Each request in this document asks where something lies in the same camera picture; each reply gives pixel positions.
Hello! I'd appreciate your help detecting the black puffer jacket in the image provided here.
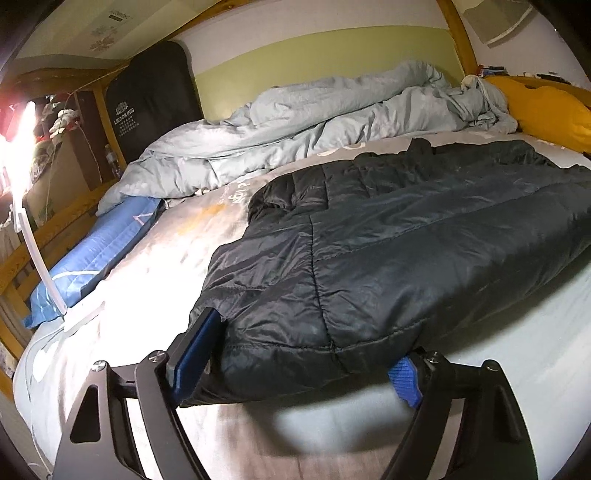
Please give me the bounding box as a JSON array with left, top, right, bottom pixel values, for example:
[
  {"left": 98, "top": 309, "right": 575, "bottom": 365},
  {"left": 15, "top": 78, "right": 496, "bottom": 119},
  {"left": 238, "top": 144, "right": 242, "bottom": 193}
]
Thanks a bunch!
[{"left": 185, "top": 138, "right": 590, "bottom": 406}]

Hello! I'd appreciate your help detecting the grey heart print bedsheet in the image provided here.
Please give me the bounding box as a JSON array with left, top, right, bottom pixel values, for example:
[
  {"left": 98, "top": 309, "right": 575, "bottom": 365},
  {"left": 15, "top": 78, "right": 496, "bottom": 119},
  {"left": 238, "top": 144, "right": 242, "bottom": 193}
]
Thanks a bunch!
[{"left": 12, "top": 130, "right": 591, "bottom": 480}]

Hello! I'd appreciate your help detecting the blue patterned pillow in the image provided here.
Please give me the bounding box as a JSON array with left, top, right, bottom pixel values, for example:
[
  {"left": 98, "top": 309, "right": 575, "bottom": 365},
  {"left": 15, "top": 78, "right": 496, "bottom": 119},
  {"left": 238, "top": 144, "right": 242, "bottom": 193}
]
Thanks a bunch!
[{"left": 48, "top": 197, "right": 163, "bottom": 308}]

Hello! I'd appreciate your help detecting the cardboard box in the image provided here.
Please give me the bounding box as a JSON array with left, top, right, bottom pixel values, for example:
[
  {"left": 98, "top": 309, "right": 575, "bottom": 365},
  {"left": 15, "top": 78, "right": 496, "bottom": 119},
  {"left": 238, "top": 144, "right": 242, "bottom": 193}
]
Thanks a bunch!
[{"left": 24, "top": 130, "right": 102, "bottom": 227}]

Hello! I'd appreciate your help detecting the mustard yellow pillow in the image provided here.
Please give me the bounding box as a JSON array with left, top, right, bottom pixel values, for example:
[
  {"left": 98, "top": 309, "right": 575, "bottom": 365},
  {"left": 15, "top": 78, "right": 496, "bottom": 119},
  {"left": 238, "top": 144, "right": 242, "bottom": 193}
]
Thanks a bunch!
[{"left": 486, "top": 76, "right": 591, "bottom": 153}]

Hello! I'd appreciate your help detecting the black hanging garment bag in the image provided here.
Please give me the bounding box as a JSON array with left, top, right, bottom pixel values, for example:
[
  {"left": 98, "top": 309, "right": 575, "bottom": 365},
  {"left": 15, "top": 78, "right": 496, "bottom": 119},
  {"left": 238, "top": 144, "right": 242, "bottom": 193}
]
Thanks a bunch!
[{"left": 105, "top": 41, "right": 204, "bottom": 164}]

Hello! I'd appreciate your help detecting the light blue rumpled duvet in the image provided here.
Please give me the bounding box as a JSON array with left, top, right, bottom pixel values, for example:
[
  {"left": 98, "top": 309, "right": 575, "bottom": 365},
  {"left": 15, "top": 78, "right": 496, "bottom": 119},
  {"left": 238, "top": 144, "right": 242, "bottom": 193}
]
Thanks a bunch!
[{"left": 97, "top": 60, "right": 518, "bottom": 215}]

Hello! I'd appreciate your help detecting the checkered hanging cloth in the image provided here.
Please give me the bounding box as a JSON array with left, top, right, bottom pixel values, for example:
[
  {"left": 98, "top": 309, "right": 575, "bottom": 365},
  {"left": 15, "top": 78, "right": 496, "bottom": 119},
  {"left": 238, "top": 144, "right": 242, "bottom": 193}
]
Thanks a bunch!
[{"left": 454, "top": 0, "right": 533, "bottom": 45}]

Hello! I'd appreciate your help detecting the wooden bunk bed frame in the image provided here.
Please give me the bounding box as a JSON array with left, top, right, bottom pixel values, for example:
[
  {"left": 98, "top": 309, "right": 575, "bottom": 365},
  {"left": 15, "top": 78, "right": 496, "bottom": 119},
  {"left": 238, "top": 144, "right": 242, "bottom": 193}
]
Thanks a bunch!
[{"left": 0, "top": 0, "right": 591, "bottom": 402}]

